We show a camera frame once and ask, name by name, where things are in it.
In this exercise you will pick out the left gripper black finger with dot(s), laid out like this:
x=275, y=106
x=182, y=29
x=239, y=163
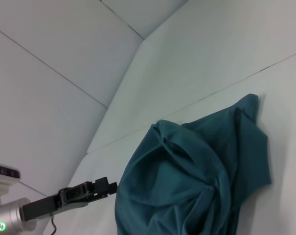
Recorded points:
x=103, y=188

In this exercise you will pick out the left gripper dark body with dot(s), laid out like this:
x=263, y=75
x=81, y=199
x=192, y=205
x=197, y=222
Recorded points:
x=54, y=203

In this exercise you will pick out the left wrist camera silver housing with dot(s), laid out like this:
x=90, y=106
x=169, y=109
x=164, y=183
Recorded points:
x=3, y=176

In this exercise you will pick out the teal T-shirt with FREE print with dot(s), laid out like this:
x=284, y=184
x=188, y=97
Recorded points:
x=187, y=183

